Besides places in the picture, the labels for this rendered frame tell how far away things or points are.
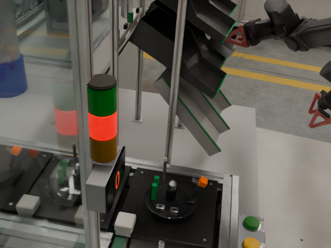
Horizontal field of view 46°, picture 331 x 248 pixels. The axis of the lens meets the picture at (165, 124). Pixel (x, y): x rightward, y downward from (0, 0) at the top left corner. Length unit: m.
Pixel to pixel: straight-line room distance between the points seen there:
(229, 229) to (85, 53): 0.62
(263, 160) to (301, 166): 0.13
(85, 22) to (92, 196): 0.31
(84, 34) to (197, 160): 0.85
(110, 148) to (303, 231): 0.72
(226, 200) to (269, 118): 2.29
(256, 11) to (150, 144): 3.73
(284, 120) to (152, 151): 2.12
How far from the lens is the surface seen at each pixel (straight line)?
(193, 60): 1.16
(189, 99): 1.22
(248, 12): 4.97
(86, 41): 0.60
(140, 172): 1.12
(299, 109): 3.58
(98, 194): 0.71
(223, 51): 1.24
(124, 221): 0.97
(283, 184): 1.35
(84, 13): 0.59
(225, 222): 1.04
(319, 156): 1.53
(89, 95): 0.64
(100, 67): 1.94
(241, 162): 1.39
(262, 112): 3.40
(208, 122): 1.25
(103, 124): 0.65
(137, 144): 1.41
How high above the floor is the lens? 1.72
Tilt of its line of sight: 34 degrees down
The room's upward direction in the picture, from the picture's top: 5 degrees clockwise
